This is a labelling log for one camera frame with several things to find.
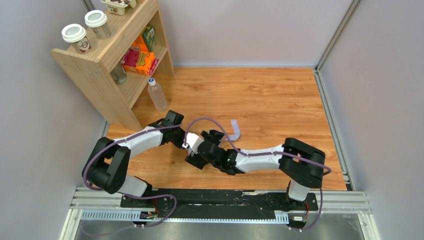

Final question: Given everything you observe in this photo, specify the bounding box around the lavender folding umbrella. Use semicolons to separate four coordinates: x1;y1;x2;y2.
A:
220;119;242;142

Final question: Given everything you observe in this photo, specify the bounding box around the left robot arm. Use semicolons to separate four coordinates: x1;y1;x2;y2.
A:
81;110;185;198

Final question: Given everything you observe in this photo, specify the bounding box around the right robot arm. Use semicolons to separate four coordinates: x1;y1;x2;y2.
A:
182;130;329;202

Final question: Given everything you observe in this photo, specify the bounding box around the clear plastic water bottle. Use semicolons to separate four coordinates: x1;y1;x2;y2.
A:
147;77;168;112

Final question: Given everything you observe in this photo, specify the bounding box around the orange snack box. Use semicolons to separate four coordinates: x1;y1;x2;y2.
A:
120;49;159;75

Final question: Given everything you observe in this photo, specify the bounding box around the glass jar on shelf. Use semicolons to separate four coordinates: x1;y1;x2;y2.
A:
110;60;127;85

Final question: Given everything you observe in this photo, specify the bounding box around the wooden shelf unit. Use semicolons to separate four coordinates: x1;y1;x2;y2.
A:
50;0;174;131

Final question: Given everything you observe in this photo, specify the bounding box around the green drink carton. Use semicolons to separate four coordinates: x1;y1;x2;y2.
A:
134;25;156;52

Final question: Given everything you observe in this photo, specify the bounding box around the yogurt cup pack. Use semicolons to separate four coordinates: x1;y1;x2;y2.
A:
100;0;137;16

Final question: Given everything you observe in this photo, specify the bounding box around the rear white-lidded paper cup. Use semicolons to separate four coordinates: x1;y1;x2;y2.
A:
84;10;111;40

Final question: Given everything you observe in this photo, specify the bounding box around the white-lidded paper cup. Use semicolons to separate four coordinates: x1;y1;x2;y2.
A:
61;23;91;54
84;10;111;40

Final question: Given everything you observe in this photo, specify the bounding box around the front white-lidded paper cup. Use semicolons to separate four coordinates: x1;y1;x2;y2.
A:
61;23;91;54

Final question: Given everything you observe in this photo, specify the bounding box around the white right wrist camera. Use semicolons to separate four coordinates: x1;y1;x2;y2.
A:
182;132;204;156

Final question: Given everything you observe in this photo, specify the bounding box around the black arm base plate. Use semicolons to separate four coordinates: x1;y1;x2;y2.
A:
120;188;319;220

